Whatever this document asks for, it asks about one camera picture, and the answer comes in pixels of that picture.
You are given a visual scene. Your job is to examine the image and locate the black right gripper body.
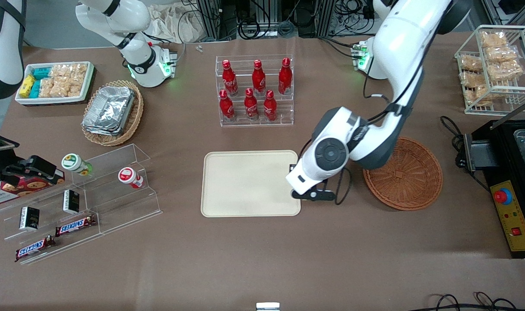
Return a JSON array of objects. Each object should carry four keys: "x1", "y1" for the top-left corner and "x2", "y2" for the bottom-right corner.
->
[{"x1": 0, "y1": 132, "x2": 29, "y2": 178}]

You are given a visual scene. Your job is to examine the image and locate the beige plastic tray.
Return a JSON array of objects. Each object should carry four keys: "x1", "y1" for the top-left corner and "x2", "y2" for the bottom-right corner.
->
[{"x1": 201, "y1": 150, "x2": 302, "y2": 217}]

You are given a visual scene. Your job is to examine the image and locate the aluminium foil tray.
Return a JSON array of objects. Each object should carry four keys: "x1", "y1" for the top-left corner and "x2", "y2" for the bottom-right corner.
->
[{"x1": 82, "y1": 86, "x2": 135, "y2": 137}]

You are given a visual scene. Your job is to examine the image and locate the round brown wicker basket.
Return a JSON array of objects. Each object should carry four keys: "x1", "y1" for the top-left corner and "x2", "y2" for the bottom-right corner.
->
[{"x1": 362, "y1": 136, "x2": 443, "y2": 212}]

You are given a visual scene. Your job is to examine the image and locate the light wicker basket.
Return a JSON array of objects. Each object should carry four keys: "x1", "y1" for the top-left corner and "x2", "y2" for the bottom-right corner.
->
[{"x1": 81, "y1": 79, "x2": 145, "y2": 147}]

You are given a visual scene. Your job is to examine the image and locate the red tartan cookie box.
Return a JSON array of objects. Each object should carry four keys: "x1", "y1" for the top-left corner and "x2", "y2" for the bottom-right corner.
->
[{"x1": 0, "y1": 170, "x2": 66, "y2": 206}]

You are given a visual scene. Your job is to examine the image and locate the green lid yogurt cup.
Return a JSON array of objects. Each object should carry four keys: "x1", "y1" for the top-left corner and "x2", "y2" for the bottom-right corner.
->
[{"x1": 61, "y1": 153, "x2": 93, "y2": 177}]

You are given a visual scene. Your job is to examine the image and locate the small black chocolate box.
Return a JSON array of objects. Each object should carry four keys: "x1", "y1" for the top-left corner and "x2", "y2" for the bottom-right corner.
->
[
  {"x1": 63, "y1": 189, "x2": 80, "y2": 215},
  {"x1": 19, "y1": 206, "x2": 41, "y2": 231}
]

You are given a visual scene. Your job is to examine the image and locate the white plastic bin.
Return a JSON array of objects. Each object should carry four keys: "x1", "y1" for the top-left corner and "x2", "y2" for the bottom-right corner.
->
[{"x1": 15, "y1": 61, "x2": 95, "y2": 106}]

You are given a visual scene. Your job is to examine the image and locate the Snickers chocolate bar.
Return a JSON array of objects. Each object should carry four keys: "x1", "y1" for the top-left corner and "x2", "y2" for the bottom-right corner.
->
[
  {"x1": 55, "y1": 215, "x2": 97, "y2": 237},
  {"x1": 15, "y1": 235, "x2": 56, "y2": 263}
]

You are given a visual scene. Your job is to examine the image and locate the clear acrylic bottle rack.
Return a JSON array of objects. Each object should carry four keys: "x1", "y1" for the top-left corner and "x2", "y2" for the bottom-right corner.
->
[{"x1": 215, "y1": 55, "x2": 294, "y2": 127}]

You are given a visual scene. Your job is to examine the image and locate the clear crisp snack bag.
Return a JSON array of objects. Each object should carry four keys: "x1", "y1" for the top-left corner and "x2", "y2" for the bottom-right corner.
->
[
  {"x1": 51, "y1": 79, "x2": 84, "y2": 98},
  {"x1": 51, "y1": 63, "x2": 73, "y2": 81},
  {"x1": 70, "y1": 63, "x2": 89, "y2": 85},
  {"x1": 39, "y1": 78, "x2": 56, "y2": 98}
]

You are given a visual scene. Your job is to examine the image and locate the red Coca-Cola bottle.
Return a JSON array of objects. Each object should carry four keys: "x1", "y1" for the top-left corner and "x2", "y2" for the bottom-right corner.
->
[
  {"x1": 221, "y1": 59, "x2": 239, "y2": 97},
  {"x1": 219, "y1": 89, "x2": 235, "y2": 122},
  {"x1": 244, "y1": 87, "x2": 260, "y2": 122},
  {"x1": 263, "y1": 89, "x2": 278, "y2": 123},
  {"x1": 278, "y1": 57, "x2": 293, "y2": 96},
  {"x1": 251, "y1": 59, "x2": 267, "y2": 97}
]

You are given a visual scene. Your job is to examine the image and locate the yellow snack packet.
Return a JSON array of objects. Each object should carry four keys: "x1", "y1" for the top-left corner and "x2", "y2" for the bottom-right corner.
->
[{"x1": 19, "y1": 74, "x2": 35, "y2": 98}]

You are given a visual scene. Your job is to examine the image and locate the clear acrylic stepped shelf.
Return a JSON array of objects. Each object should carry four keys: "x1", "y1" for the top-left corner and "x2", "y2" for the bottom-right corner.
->
[{"x1": 0, "y1": 143, "x2": 163, "y2": 265}]

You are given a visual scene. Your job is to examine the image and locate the red lid yogurt cup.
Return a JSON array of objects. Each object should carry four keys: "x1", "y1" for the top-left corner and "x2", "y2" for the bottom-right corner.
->
[{"x1": 117, "y1": 167, "x2": 145, "y2": 190}]

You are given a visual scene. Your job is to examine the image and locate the brown table mat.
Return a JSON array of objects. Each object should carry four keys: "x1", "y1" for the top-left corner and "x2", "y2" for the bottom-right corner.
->
[{"x1": 0, "y1": 31, "x2": 525, "y2": 311}]

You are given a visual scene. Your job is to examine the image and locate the red emergency stop button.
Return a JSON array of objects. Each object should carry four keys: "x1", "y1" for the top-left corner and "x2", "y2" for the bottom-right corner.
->
[{"x1": 494, "y1": 188, "x2": 514, "y2": 206}]

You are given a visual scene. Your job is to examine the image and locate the black machine with yellow panel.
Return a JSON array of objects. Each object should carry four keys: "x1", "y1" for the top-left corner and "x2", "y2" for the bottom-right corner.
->
[{"x1": 463, "y1": 93, "x2": 525, "y2": 259}]

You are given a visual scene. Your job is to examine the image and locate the clear fried snack bag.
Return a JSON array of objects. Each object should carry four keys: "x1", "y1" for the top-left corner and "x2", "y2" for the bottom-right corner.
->
[
  {"x1": 487, "y1": 60, "x2": 525, "y2": 83},
  {"x1": 480, "y1": 31, "x2": 508, "y2": 48},
  {"x1": 460, "y1": 71, "x2": 488, "y2": 89},
  {"x1": 465, "y1": 86, "x2": 494, "y2": 107},
  {"x1": 484, "y1": 45, "x2": 519, "y2": 63},
  {"x1": 460, "y1": 55, "x2": 484, "y2": 72}
]

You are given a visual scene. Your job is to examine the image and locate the white crumpled cloth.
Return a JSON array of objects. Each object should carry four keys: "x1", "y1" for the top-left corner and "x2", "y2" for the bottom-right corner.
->
[{"x1": 148, "y1": 2, "x2": 203, "y2": 44}]

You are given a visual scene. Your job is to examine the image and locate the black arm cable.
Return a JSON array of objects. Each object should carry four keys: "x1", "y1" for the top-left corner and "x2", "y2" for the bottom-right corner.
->
[{"x1": 298, "y1": 64, "x2": 425, "y2": 206}]

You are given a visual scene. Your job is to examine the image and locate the black machine cable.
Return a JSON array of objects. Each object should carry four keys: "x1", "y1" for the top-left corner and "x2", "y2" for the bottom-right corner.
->
[{"x1": 440, "y1": 115, "x2": 490, "y2": 193}]

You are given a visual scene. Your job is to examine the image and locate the black cable bundle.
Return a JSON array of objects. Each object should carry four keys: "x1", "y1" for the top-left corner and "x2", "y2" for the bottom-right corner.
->
[{"x1": 237, "y1": 16, "x2": 298, "y2": 39}]

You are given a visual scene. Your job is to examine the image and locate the black floor cables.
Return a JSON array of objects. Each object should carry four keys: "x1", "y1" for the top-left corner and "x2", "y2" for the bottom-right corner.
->
[{"x1": 421, "y1": 291, "x2": 525, "y2": 311}]

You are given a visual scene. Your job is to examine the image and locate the aluminium profile frame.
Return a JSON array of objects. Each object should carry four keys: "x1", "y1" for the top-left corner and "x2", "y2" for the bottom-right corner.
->
[{"x1": 196, "y1": 0, "x2": 238, "y2": 42}]

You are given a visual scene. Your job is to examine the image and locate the white wire basket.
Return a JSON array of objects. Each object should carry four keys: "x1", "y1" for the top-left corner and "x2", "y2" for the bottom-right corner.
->
[{"x1": 454, "y1": 25, "x2": 525, "y2": 116}]

